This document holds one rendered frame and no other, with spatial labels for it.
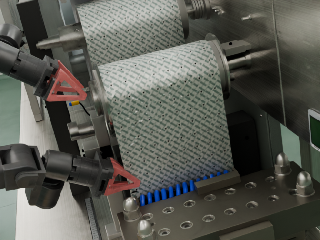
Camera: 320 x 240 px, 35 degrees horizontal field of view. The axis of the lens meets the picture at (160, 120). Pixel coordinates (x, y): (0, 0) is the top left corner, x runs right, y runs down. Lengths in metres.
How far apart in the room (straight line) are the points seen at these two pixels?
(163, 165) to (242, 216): 0.21
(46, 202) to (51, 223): 0.29
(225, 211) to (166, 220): 0.11
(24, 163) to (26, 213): 0.48
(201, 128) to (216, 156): 0.08
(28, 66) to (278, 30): 0.48
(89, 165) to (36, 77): 0.20
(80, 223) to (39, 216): 0.14
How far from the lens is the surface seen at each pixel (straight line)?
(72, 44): 1.27
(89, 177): 1.04
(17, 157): 1.01
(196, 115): 1.07
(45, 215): 1.41
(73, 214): 1.38
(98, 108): 1.04
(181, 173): 1.11
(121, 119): 1.03
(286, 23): 0.93
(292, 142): 3.52
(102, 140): 1.12
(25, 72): 1.04
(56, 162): 1.03
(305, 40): 0.88
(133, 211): 1.03
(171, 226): 0.99
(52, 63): 1.05
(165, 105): 1.04
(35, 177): 1.00
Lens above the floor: 1.58
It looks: 22 degrees down
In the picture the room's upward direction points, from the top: 12 degrees counter-clockwise
